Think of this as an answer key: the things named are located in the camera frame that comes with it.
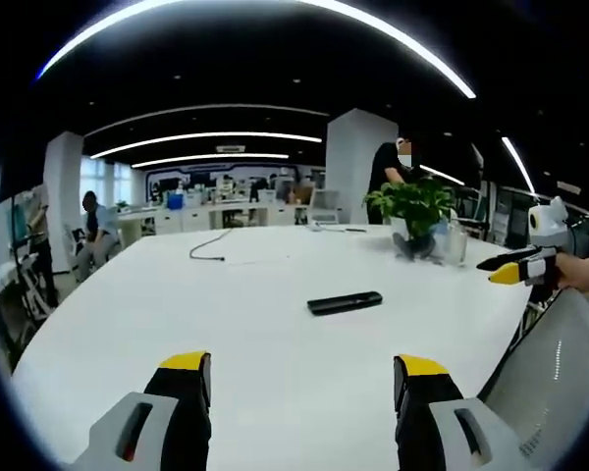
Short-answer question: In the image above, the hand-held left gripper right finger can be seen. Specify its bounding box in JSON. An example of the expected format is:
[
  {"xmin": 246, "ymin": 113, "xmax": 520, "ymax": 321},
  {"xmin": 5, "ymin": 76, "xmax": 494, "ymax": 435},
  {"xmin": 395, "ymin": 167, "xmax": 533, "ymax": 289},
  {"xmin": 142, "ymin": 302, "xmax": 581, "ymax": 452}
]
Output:
[{"xmin": 393, "ymin": 353, "xmax": 522, "ymax": 471}]

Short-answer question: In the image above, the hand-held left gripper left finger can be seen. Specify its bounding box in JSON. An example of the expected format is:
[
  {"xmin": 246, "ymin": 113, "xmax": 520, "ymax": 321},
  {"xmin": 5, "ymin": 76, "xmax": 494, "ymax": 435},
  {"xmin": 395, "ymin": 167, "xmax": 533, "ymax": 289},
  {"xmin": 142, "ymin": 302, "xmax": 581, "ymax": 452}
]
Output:
[{"xmin": 71, "ymin": 350, "xmax": 213, "ymax": 471}]

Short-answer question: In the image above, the black remote control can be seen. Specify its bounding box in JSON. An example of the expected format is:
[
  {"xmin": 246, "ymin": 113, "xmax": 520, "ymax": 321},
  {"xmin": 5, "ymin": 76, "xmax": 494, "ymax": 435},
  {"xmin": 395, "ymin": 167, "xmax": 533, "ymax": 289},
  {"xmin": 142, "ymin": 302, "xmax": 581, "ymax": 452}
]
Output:
[{"xmin": 306, "ymin": 290, "xmax": 384, "ymax": 316}]

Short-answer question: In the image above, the person's right hand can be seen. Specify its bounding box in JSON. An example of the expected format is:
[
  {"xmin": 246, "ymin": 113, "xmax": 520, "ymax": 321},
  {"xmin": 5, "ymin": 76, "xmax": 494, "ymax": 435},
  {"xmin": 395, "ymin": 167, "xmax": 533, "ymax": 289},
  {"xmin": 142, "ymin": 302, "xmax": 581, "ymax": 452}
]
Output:
[{"xmin": 555, "ymin": 253, "xmax": 589, "ymax": 294}]

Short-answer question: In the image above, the clear glass jar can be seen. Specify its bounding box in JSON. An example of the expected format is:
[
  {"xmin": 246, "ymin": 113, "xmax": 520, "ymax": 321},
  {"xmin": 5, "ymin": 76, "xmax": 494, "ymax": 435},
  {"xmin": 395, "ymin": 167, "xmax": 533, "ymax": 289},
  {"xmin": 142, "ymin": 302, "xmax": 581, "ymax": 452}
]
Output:
[{"xmin": 441, "ymin": 221, "xmax": 468, "ymax": 267}]

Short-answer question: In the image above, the green potted plant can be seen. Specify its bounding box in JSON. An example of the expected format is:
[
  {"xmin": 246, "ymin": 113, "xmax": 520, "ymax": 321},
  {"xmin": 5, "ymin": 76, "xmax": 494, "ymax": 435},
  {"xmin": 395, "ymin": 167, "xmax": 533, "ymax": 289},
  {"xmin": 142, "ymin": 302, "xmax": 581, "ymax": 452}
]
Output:
[{"xmin": 361, "ymin": 177, "xmax": 457, "ymax": 262}]

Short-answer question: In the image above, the white mesh office chair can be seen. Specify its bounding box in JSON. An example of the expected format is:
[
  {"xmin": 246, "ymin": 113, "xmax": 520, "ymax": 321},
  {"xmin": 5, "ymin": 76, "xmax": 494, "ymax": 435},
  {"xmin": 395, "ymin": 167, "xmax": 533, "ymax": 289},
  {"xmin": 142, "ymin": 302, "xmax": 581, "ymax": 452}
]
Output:
[{"xmin": 475, "ymin": 284, "xmax": 589, "ymax": 471}]

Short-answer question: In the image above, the white office desk row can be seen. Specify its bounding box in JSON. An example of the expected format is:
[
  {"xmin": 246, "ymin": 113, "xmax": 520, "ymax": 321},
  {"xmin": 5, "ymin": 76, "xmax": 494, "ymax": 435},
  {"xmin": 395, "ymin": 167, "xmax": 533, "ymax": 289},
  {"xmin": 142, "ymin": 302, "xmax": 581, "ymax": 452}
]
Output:
[{"xmin": 117, "ymin": 199, "xmax": 309, "ymax": 236}]

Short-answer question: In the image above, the black cable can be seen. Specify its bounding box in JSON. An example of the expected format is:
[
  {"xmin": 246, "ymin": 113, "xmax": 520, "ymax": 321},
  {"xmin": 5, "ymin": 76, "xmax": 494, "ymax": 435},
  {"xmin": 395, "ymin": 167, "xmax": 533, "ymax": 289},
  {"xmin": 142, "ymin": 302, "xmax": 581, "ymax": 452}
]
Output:
[{"xmin": 188, "ymin": 228, "xmax": 234, "ymax": 263}]

